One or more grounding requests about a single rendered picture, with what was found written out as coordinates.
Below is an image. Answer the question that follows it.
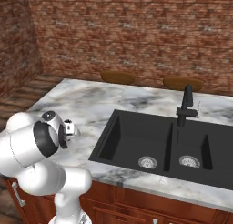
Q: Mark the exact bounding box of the silver cabinet handle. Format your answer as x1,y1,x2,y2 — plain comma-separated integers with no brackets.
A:
11,181,27,208

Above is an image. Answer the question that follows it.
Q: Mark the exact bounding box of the brown wooden cabinet door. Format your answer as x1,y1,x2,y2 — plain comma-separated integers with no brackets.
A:
4,178,59,224

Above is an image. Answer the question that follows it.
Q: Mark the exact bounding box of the black sink tap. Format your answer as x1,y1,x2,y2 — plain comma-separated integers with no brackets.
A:
176,84,199,128

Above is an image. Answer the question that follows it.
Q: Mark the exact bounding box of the black double sink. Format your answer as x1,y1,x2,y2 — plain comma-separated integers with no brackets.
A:
88,108,233,191

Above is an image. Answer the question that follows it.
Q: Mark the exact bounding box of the silver sink drain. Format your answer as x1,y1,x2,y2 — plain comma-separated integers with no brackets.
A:
137,156,158,170
178,155,201,168

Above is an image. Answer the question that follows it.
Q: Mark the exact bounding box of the brown wooden drawer front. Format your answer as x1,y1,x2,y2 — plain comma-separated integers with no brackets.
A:
113,186,220,224

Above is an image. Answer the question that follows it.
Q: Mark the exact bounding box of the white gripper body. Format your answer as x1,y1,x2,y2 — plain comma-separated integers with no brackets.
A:
64,119,77,137

